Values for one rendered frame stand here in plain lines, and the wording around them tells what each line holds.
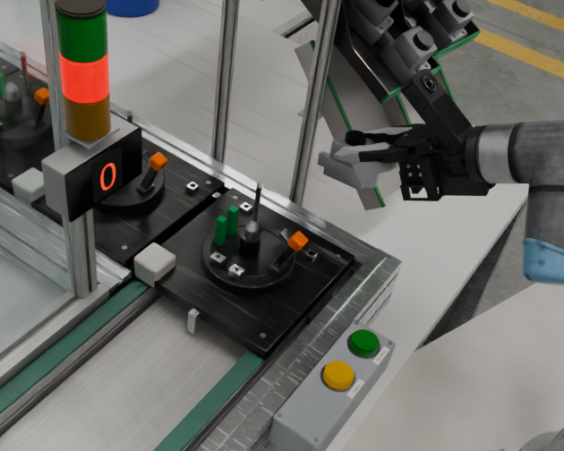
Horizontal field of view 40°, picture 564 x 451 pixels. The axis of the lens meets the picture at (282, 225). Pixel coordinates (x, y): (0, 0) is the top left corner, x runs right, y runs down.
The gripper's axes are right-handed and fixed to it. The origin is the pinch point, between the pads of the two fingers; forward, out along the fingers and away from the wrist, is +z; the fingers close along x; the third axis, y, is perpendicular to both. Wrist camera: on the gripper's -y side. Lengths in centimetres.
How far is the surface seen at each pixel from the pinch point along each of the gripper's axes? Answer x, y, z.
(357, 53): 8.1, -10.6, 0.8
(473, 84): 227, 66, 92
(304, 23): 82, -1, 64
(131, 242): -20.4, 6.3, 28.9
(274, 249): -8.8, 13.0, 12.1
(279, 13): 71, -7, 63
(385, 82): 10.7, -5.0, -1.0
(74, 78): -35.3, -22.7, 6.4
